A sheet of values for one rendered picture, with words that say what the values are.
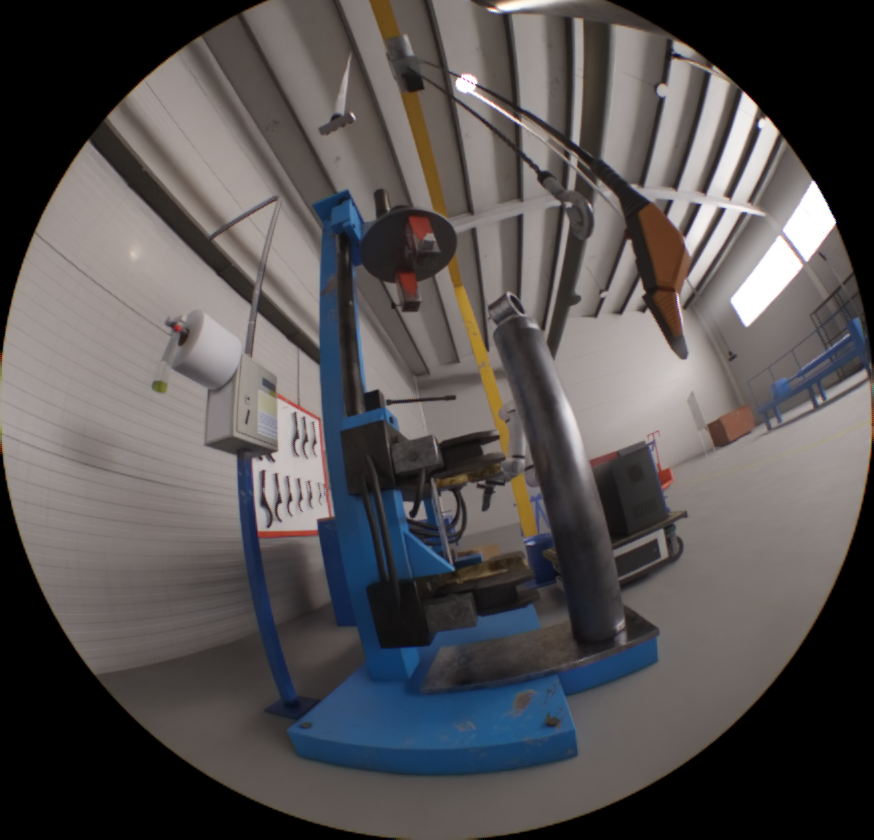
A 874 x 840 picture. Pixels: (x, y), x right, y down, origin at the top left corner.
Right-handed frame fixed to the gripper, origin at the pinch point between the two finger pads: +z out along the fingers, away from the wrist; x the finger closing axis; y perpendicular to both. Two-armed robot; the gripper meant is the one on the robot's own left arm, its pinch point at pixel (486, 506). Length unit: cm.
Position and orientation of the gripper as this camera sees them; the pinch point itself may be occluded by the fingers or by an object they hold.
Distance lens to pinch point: 199.5
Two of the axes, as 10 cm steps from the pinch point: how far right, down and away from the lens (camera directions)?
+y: -9.5, -1.1, 2.8
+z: -1.6, 9.7, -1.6
